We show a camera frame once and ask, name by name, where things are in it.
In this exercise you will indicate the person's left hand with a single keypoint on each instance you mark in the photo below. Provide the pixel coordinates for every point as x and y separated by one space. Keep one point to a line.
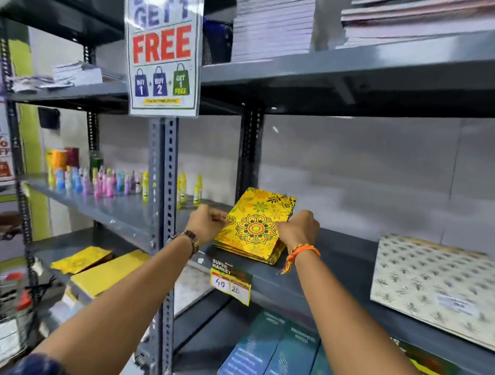
202 224

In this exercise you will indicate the person's right hand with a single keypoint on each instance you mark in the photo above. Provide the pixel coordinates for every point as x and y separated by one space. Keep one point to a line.
301 231

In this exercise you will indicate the person's left fingers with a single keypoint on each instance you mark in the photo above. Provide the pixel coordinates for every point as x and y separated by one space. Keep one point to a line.
220 218

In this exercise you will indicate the person's right fingers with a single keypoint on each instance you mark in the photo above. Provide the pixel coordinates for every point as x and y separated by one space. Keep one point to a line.
282 231

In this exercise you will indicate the stack of yellow patterned gift bags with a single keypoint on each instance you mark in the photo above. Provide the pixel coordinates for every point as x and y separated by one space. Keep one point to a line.
255 228

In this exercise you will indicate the person's right forearm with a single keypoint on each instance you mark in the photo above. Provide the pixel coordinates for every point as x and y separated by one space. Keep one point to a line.
356 328

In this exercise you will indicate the person's left forearm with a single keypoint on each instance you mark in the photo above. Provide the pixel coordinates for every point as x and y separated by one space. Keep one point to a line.
121 299

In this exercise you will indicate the orange thread wristband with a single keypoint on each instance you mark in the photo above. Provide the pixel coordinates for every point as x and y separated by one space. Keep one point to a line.
300 251

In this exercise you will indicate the yellow green shelf price label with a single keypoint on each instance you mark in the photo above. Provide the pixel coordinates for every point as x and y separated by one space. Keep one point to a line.
230 281

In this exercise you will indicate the row of colourful glue bottles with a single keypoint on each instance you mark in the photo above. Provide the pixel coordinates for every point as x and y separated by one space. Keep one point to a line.
104 181

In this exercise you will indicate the plain yellow envelope stack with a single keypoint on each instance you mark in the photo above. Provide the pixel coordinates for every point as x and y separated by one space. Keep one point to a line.
106 274

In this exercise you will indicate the green bottle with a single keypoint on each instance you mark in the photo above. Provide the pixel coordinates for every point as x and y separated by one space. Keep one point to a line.
96 160

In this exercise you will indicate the yellow patterned envelope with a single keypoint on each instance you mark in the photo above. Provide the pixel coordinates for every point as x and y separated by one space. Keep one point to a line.
79 260

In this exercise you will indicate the dark red cylinder container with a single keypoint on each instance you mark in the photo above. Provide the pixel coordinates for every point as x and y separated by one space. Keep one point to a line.
73 157

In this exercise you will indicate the grey metal shelf rack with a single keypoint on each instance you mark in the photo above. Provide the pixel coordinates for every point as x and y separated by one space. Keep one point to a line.
356 83

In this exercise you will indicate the cream leaf-print gift bags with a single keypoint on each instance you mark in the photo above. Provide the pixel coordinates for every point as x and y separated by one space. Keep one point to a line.
439 287

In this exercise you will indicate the orange cylinder container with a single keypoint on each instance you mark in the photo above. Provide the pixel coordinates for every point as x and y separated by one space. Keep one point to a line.
58 159

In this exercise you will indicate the dark blue bag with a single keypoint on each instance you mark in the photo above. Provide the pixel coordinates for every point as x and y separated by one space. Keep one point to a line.
217 41

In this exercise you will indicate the laminated promotion sign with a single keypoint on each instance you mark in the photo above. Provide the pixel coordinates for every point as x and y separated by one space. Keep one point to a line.
162 44

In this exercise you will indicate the red green shelf price label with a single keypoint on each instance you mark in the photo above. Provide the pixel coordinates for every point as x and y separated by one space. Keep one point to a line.
429 367

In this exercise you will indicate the stack of white books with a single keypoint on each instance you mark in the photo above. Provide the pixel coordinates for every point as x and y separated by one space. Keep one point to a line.
274 22

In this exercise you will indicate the pile of white papers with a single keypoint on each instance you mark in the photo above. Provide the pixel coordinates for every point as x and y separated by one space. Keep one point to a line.
69 75

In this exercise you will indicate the dark blue patterned sleeve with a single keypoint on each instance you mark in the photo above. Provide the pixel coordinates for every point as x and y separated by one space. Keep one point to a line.
36 367

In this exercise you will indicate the stack of pale notebooks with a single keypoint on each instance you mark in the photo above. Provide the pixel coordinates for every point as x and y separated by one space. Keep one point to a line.
411 15

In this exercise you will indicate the black wall box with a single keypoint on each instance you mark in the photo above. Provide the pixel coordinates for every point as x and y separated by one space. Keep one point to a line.
48 118

